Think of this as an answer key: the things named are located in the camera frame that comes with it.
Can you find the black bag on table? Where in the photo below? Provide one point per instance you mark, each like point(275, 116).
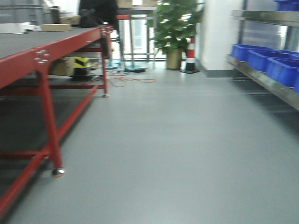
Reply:
point(88, 18)

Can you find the red metal work table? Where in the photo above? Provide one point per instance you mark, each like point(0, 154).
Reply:
point(26, 73)

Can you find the yellow black box under table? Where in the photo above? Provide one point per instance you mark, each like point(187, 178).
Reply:
point(81, 67)

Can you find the blue shelf bin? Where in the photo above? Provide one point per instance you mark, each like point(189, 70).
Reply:
point(241, 51)
point(284, 71)
point(259, 59)

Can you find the red white traffic cone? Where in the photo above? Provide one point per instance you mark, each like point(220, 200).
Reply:
point(190, 64)

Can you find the green potted plant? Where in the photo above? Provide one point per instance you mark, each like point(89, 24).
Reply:
point(175, 22)

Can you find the flat cardboard box on table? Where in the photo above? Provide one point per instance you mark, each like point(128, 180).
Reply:
point(55, 27)

